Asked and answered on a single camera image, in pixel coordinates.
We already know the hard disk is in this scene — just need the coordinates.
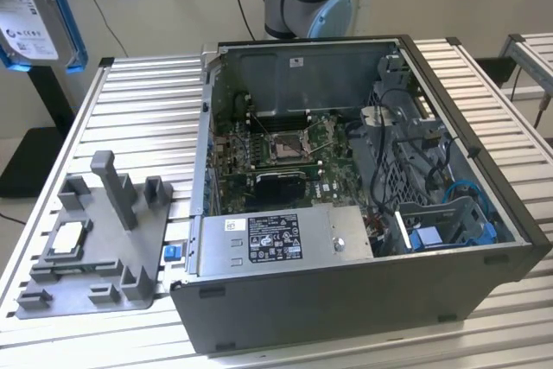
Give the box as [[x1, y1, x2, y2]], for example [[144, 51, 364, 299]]
[[0, 0, 90, 74]]

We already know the grey metal disk bay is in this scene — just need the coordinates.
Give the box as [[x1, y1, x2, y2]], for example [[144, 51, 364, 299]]
[[388, 194, 505, 256]]

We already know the CPU socket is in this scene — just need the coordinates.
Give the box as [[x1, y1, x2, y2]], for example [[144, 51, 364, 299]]
[[266, 130, 313, 162]]

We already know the black graphics card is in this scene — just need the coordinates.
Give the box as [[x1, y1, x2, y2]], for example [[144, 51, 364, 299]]
[[253, 169, 308, 206]]

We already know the black RAM slot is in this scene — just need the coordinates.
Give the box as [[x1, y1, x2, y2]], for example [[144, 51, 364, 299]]
[[252, 110, 311, 123]]

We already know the green motherboard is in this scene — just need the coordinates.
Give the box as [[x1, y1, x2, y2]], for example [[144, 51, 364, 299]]
[[209, 116, 368, 217]]

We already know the silver power supply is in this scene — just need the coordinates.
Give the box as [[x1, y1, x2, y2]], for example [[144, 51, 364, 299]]
[[196, 205, 375, 278]]

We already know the grey drive cage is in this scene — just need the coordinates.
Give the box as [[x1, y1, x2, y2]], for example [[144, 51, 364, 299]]
[[349, 55, 459, 214]]

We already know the blue case latch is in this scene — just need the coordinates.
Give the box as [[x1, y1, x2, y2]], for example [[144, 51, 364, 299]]
[[162, 245, 185, 263]]

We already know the black open PC case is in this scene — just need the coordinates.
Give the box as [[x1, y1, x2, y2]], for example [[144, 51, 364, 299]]
[[170, 34, 553, 364]]

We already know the blue carrier block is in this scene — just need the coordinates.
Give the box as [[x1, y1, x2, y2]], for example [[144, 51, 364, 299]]
[[408, 226, 444, 253]]

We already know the grey parts rack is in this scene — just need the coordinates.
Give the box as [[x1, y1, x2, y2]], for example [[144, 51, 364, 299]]
[[15, 150, 175, 321]]

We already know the silver CPU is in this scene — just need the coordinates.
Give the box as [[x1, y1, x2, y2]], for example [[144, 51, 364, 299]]
[[49, 221, 86, 253]]

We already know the black box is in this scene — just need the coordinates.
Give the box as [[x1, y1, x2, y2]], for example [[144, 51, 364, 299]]
[[476, 56, 518, 90]]

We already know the metal slat side table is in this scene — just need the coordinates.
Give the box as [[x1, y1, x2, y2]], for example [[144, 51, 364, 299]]
[[499, 34, 553, 98]]

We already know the black wire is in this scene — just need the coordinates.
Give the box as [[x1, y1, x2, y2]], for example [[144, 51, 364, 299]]
[[370, 86, 407, 214]]

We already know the blue wire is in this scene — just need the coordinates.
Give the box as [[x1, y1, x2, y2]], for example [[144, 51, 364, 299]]
[[444, 176, 481, 208]]

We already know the thin black wall cable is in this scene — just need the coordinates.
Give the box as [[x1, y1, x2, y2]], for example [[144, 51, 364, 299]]
[[67, 0, 114, 59]]

